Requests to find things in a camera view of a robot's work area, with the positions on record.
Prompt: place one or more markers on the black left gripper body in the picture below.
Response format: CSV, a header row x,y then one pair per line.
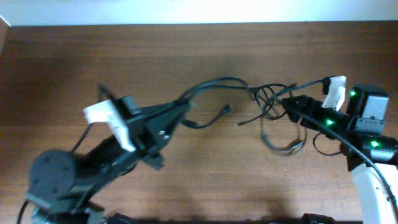
x,y
146,150

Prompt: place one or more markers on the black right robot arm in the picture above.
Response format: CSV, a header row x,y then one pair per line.
x,y
371,156

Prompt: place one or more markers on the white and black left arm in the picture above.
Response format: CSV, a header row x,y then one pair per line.
x,y
61,183

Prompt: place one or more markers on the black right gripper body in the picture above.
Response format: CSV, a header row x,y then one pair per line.
x,y
328,114

